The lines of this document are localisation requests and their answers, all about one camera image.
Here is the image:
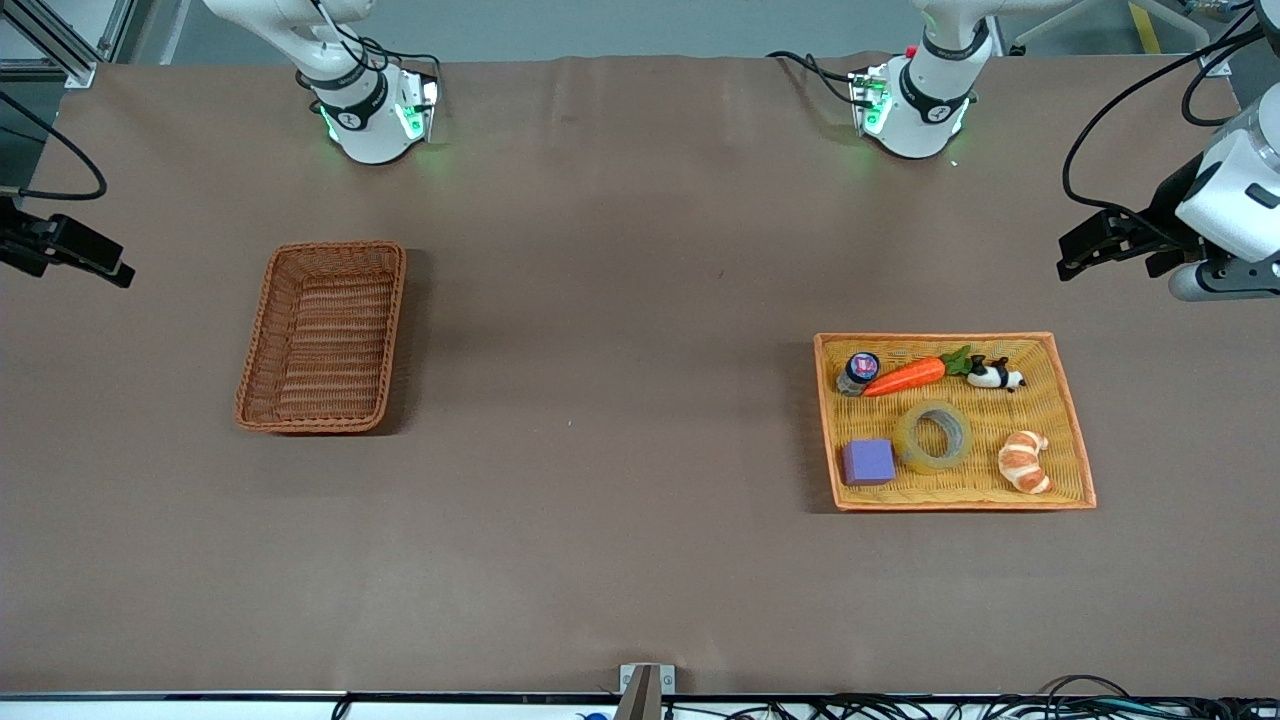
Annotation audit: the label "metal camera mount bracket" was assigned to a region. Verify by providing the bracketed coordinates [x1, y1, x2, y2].
[619, 663, 677, 720]

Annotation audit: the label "toy croissant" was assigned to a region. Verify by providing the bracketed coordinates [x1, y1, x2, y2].
[997, 430, 1054, 496]

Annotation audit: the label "clear yellowish tape roll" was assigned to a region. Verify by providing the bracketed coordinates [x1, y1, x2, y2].
[893, 400, 974, 476]

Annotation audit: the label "purple cube block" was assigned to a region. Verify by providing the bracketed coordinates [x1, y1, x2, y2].
[841, 438, 897, 488]

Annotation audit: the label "orange toy carrot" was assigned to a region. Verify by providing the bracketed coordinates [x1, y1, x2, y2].
[862, 346, 973, 399]

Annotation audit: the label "black right base cable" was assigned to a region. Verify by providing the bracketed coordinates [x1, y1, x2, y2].
[355, 38, 443, 83]

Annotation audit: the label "tangled black floor cables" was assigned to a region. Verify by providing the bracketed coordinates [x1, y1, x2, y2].
[690, 675, 1280, 720]

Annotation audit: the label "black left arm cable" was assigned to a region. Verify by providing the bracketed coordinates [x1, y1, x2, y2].
[1061, 25, 1271, 246]
[1181, 40, 1266, 127]

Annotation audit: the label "black white panda toy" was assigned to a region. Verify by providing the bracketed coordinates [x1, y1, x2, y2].
[965, 355, 1028, 394]

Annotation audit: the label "black left base cable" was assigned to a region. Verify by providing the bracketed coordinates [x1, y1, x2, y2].
[765, 49, 863, 107]

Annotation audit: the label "grey metal strut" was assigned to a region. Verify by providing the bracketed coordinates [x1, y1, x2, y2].
[1008, 0, 1096, 56]

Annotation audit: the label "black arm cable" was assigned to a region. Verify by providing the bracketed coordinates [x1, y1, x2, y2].
[1061, 25, 1271, 246]
[0, 90, 108, 202]
[1181, 40, 1266, 127]

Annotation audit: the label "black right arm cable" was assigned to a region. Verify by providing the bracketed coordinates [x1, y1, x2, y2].
[0, 90, 108, 202]

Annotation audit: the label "black base cable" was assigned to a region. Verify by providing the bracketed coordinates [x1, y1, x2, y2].
[765, 49, 863, 107]
[355, 38, 443, 83]

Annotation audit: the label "brown wicker basket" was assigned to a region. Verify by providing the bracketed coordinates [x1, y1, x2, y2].
[234, 240, 408, 436]

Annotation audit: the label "small jar blue lid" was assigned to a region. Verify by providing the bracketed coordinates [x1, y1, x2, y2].
[836, 351, 882, 399]

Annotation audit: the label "orange wicker tray basket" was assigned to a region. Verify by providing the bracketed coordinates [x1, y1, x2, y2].
[813, 331, 1098, 513]

